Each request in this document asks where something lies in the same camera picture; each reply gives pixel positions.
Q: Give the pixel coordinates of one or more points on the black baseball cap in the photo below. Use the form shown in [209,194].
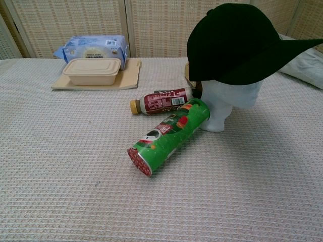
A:
[234,43]

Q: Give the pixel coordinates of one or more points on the white foam mannequin head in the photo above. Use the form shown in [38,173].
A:
[227,98]

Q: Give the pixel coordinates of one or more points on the green chips can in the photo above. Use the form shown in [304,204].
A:
[174,133]

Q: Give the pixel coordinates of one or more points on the red label drink bottle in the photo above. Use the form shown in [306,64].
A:
[164,100]

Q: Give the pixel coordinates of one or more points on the beige lidded lunch box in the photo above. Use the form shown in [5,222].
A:
[92,71]

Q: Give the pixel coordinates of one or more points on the bamboo folding screen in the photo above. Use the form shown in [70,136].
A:
[161,25]

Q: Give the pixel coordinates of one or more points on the blue wet wipes pack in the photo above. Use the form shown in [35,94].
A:
[96,46]

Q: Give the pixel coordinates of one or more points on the white woven tablecloth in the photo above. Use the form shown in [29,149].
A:
[75,176]

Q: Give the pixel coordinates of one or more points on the white cloth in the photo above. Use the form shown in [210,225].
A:
[306,68]

